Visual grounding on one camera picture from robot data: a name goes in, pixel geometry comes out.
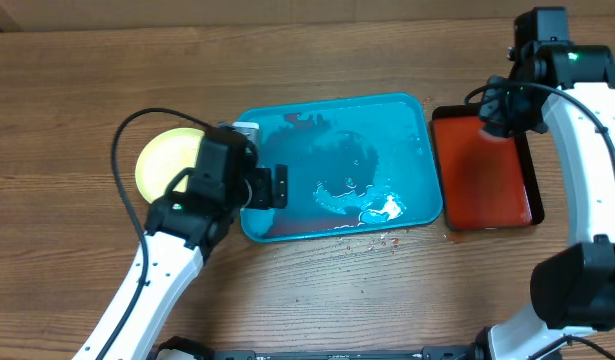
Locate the yellow plate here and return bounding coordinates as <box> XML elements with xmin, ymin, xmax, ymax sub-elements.
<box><xmin>134</xmin><ymin>128</ymin><xmax>205</xmax><ymax>203</ymax></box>

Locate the red sponge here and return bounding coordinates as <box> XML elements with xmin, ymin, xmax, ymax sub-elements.
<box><xmin>479</xmin><ymin>127</ymin><xmax>508</xmax><ymax>143</ymax></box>

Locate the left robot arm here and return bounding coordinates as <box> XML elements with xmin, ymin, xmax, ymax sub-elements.
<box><xmin>76</xmin><ymin>122</ymin><xmax>287</xmax><ymax>359</ymax></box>

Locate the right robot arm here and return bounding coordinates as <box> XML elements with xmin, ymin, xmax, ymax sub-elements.
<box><xmin>466</xmin><ymin>7</ymin><xmax>615</xmax><ymax>359</ymax></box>

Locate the red black tray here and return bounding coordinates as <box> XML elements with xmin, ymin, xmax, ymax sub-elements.
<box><xmin>429</xmin><ymin>105</ymin><xmax>545</xmax><ymax>231</ymax></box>

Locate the teal plastic tray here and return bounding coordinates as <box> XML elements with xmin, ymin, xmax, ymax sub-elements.
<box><xmin>239</xmin><ymin>93</ymin><xmax>443</xmax><ymax>243</ymax></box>

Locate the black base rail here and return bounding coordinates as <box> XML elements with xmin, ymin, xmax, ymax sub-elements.
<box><xmin>147</xmin><ymin>336</ymin><xmax>488</xmax><ymax>360</ymax></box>

